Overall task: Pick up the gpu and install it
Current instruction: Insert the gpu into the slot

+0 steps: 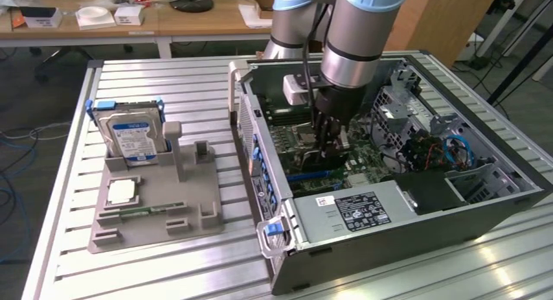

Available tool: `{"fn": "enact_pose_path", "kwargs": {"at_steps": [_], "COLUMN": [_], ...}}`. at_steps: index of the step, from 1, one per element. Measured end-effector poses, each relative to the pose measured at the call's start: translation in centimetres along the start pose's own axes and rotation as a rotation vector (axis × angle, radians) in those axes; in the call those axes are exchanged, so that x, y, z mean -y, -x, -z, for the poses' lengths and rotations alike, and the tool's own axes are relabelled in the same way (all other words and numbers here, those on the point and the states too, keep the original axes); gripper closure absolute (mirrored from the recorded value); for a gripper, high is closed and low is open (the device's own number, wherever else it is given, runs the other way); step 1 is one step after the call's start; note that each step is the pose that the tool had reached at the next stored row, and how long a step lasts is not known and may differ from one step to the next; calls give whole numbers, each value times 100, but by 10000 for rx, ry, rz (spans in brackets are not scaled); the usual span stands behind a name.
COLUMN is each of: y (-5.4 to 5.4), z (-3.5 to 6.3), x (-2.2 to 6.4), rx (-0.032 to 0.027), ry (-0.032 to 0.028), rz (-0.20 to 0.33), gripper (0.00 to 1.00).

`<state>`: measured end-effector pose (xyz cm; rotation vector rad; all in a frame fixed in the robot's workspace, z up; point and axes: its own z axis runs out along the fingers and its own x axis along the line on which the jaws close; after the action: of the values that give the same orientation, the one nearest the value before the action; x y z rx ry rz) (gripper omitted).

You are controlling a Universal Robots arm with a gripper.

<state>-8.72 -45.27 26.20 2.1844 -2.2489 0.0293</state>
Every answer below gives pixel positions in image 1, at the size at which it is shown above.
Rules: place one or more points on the brown cardboard box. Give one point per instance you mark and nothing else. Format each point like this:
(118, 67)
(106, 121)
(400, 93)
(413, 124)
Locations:
(264, 0)

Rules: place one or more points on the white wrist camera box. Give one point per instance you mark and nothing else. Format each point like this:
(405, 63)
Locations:
(296, 94)

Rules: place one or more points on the green RAM stick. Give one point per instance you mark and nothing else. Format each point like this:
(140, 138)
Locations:
(143, 211)

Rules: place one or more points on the metal drive cage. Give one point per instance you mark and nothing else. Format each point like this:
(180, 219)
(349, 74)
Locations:
(397, 112)

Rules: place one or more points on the black open PC case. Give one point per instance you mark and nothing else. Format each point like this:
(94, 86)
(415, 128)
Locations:
(388, 248)

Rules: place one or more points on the white paper label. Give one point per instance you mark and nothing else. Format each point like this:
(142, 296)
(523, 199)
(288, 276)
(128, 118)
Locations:
(140, 32)

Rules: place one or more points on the white labelled cardboard box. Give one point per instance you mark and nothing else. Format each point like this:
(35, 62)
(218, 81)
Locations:
(128, 15)

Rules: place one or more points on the black tripod stand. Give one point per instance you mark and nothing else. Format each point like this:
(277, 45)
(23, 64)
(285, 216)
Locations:
(497, 92)

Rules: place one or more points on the black office chair base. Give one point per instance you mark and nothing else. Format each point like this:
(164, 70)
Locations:
(56, 58)

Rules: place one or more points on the CPU socket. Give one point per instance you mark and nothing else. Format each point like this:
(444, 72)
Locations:
(303, 136)

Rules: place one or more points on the black round lamp base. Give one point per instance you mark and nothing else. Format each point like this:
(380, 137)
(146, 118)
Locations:
(192, 3)

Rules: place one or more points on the grey plastic parts rack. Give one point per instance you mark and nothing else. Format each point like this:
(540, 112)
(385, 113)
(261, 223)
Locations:
(172, 222)

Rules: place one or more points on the hard disk in blue caddy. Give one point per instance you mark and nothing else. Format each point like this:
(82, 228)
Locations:
(130, 141)

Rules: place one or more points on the black plastic shroud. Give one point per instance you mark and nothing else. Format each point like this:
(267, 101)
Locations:
(432, 193)

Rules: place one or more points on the white box black lid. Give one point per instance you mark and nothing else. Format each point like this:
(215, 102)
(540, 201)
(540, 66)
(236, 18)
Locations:
(40, 18)

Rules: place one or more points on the grey power supply unit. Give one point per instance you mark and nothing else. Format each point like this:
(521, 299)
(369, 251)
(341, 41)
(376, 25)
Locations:
(367, 209)

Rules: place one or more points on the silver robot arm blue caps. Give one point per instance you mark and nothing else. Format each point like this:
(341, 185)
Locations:
(355, 53)

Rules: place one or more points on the white table frame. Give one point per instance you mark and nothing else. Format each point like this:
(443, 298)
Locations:
(544, 70)

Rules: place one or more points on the white tray round recess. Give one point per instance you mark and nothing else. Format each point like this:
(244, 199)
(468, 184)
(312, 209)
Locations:
(95, 19)

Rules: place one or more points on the wooden cabinet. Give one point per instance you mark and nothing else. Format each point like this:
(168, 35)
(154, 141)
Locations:
(432, 21)

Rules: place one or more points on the orange box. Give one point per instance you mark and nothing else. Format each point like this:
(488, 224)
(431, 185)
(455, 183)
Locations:
(18, 21)

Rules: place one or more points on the grey case latch blue tab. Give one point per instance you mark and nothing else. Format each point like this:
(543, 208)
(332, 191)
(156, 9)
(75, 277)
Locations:
(263, 245)

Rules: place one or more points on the silver chipset heatsink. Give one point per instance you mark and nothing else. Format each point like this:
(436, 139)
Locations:
(357, 181)

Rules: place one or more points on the silver CPU chip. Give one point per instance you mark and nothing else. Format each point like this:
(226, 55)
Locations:
(120, 193)

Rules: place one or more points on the white low cabinet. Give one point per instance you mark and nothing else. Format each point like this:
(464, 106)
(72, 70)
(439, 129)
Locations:
(468, 47)

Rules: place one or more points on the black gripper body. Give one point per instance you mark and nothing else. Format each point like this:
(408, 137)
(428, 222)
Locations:
(341, 102)

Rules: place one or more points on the green motherboard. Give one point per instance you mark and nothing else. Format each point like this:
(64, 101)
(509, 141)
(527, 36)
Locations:
(363, 160)

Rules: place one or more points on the white paper stack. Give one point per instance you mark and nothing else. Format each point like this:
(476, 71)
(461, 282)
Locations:
(252, 16)

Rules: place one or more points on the graphics card with metal bracket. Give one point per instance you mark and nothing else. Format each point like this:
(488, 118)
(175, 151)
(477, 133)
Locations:
(321, 164)

